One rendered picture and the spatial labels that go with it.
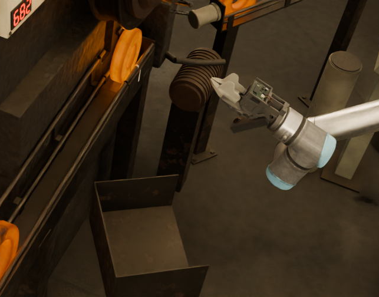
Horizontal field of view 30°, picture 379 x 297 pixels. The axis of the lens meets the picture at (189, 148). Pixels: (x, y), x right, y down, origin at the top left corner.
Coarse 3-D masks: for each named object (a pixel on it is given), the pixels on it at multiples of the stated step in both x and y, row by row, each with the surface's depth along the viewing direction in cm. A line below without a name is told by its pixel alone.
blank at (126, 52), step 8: (128, 32) 190; (136, 32) 191; (120, 40) 188; (128, 40) 188; (136, 40) 194; (120, 48) 188; (128, 48) 189; (136, 48) 197; (120, 56) 188; (128, 56) 192; (136, 56) 200; (112, 64) 189; (120, 64) 188; (128, 64) 198; (112, 72) 191; (120, 72) 190; (128, 72) 198; (120, 80) 193
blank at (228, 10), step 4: (220, 0) 225; (224, 0) 224; (228, 0) 226; (232, 0) 227; (240, 0) 233; (244, 0) 232; (248, 0) 232; (252, 0) 233; (228, 4) 227; (232, 4) 233; (236, 4) 233; (240, 4) 233; (244, 4) 232; (248, 4) 233; (252, 4) 235; (228, 8) 228; (232, 8) 230; (236, 8) 232; (240, 8) 232; (228, 12) 230
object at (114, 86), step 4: (140, 56) 208; (108, 80) 198; (112, 80) 199; (104, 84) 197; (108, 84) 197; (112, 84) 197; (116, 84) 198; (120, 84) 198; (104, 88) 196; (108, 88) 196; (112, 88) 196; (116, 88) 197; (116, 92) 196
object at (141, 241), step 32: (96, 192) 162; (128, 192) 169; (160, 192) 173; (96, 224) 164; (128, 224) 172; (160, 224) 173; (128, 256) 166; (160, 256) 168; (128, 288) 151; (160, 288) 155; (192, 288) 158
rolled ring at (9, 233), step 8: (0, 224) 146; (8, 224) 148; (0, 232) 144; (8, 232) 147; (16, 232) 152; (0, 240) 144; (8, 240) 151; (16, 240) 154; (0, 248) 154; (8, 248) 154; (16, 248) 156; (0, 256) 155; (8, 256) 154; (0, 264) 155; (8, 264) 155; (0, 272) 154
